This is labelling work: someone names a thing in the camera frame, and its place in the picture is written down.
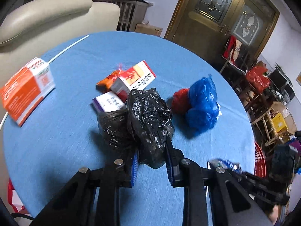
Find blue white wrapper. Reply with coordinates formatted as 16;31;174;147
208;158;242;174

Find blue plastic bag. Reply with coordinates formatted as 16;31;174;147
186;75;221;135

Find black plastic trash bag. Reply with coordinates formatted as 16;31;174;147
97;88;174;169

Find red plastic bag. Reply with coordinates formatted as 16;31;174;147
171;88;191;114

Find red plastic basket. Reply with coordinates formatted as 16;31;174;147
254;142;266;178

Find yellow crate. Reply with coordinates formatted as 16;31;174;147
272;113;288;133

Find wooden stool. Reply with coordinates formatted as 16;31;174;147
251;102;297;147

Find purple white medicine box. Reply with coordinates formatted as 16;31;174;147
92;91;125;113

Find white thin rod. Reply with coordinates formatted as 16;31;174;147
0;35;89;130

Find red bag on chair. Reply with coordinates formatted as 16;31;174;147
245;66;270;93

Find orange white carton box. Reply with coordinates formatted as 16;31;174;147
1;58;56;126

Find orange snack wrapper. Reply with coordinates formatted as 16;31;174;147
95;63;125;93

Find red yellow medicine box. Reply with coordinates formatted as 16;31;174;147
110;60;156;102

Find red hanging clothes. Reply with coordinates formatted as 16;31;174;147
222;35;242;64

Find beige leather sofa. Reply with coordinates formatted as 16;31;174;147
0;0;121;208

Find brown cardboard box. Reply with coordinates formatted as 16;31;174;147
135;24;163;37

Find brown wooden door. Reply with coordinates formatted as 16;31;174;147
165;0;280;64

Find dark wooden cabinet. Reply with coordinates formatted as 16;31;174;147
93;0;152;32

